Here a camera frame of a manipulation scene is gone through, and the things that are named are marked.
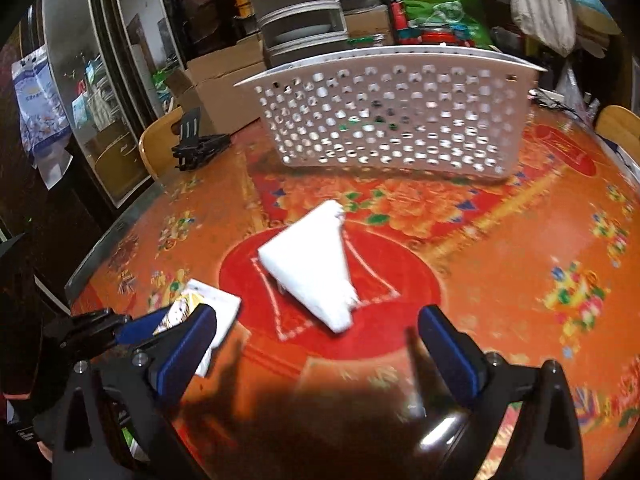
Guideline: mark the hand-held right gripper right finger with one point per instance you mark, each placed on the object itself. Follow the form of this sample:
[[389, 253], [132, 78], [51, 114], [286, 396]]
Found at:
[[450, 355]]

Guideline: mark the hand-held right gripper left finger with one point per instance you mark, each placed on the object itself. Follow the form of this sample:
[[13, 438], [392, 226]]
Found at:
[[185, 355]]

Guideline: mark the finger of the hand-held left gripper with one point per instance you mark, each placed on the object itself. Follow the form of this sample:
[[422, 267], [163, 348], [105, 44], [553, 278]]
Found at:
[[145, 325], [92, 327]]

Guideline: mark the white yellow snack packet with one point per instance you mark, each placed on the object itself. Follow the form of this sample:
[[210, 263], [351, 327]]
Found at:
[[210, 310]]

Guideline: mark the white cloth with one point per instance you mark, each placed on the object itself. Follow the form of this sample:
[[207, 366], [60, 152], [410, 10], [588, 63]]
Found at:
[[312, 265]]

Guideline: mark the white perforated plastic basket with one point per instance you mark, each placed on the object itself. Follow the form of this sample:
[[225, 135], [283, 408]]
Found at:
[[395, 110]]

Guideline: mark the wooden chair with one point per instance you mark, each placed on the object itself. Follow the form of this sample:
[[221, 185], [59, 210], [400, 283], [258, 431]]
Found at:
[[160, 142], [620, 127]]

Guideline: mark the black folding phone stand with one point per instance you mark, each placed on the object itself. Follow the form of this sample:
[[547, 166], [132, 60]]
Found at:
[[195, 145]]

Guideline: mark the blue white plastic bag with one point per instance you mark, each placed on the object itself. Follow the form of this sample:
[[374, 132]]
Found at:
[[40, 105]]

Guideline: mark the dark mirrored wardrobe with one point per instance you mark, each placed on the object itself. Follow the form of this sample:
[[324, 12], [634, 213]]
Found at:
[[115, 70]]

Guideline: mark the open cardboard box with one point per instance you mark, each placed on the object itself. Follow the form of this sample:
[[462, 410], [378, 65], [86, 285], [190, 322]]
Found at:
[[225, 80]]

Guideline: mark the green shopping bag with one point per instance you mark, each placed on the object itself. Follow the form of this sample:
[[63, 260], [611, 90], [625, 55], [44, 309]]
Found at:
[[445, 10]]

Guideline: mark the stacked grey drawer unit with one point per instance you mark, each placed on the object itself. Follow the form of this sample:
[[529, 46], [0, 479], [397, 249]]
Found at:
[[300, 15]]

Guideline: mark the beige canvas tote bag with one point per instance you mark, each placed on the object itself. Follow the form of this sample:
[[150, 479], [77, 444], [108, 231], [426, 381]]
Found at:
[[542, 5]]

